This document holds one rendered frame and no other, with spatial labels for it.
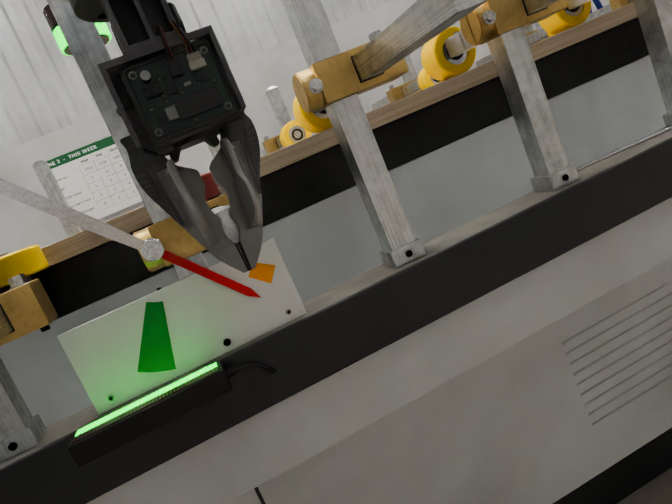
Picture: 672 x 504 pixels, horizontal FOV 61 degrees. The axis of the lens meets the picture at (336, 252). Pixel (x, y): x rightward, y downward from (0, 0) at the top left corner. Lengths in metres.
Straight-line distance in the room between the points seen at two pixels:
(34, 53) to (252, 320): 7.78
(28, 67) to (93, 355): 7.69
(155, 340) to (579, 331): 0.79
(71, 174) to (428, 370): 7.43
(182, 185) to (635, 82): 0.99
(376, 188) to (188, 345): 0.30
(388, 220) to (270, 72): 7.41
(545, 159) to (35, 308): 0.66
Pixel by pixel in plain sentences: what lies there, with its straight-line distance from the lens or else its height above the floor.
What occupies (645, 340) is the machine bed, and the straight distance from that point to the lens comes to 1.28.
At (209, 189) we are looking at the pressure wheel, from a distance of 0.81.
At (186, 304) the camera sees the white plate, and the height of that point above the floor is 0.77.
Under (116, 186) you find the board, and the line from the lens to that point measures 7.93.
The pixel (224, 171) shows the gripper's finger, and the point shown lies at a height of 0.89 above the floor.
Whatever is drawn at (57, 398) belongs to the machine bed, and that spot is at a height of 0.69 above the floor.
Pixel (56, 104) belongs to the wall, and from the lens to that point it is 8.20.
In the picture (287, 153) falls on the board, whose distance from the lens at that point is 0.90.
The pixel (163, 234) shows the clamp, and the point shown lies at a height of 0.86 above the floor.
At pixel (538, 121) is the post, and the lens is 0.84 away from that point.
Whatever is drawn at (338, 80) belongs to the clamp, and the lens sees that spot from 0.72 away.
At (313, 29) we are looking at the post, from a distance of 0.73.
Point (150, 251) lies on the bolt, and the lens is 0.66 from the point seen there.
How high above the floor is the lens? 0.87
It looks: 10 degrees down
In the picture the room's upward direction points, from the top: 23 degrees counter-clockwise
